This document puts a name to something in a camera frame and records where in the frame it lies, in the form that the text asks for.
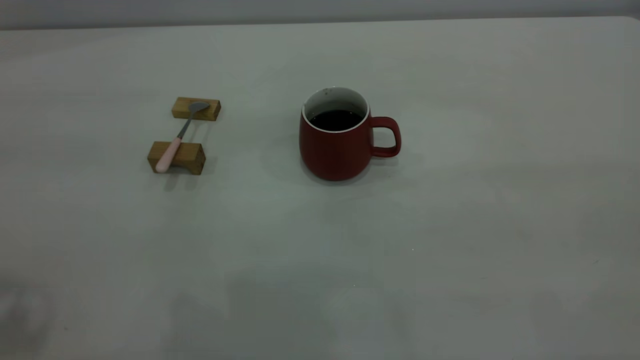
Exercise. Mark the red ceramic mug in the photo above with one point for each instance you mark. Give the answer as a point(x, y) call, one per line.
point(335, 155)

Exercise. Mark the flat wooden block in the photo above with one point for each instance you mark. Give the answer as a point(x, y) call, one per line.
point(210, 113)

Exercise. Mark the arched wooden block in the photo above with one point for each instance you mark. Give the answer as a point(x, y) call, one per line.
point(192, 156)

